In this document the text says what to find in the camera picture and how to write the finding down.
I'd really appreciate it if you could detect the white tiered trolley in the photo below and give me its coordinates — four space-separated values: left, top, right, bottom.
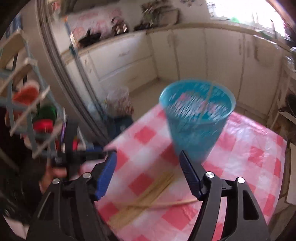
267 47 295 130

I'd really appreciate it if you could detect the blue perforated plastic basket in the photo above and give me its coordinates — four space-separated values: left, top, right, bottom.
159 79 236 163

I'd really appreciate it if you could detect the floral clear waste bin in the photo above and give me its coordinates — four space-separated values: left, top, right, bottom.
105 86 134 118

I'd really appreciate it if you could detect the red round container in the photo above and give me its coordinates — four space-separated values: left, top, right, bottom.
33 119 54 133

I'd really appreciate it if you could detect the red white checkered tablecloth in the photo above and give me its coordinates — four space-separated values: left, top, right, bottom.
96 105 287 240

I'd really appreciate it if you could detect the wooden chopstick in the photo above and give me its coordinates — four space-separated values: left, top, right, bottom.
135 172 175 203
115 199 199 208
111 171 175 227
109 172 173 229

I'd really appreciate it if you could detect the person left hand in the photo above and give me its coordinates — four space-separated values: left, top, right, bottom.
39 162 81 194

